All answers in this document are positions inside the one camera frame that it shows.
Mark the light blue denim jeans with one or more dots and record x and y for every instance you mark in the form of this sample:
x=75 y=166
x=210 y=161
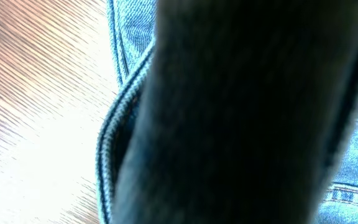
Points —
x=231 y=112

